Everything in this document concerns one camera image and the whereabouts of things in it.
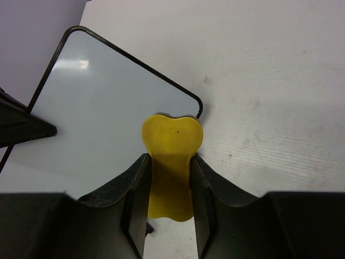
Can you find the small black-framed whiteboard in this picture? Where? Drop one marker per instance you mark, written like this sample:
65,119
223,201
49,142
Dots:
98,97

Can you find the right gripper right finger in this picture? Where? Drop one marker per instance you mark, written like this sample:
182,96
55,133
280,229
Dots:
218,205

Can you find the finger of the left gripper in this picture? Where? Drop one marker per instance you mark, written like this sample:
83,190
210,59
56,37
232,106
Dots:
18,125

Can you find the yellow bone-shaped eraser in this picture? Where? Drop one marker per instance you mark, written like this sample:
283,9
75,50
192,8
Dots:
171,142

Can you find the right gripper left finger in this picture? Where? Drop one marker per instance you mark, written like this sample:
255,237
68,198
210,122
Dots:
119,210

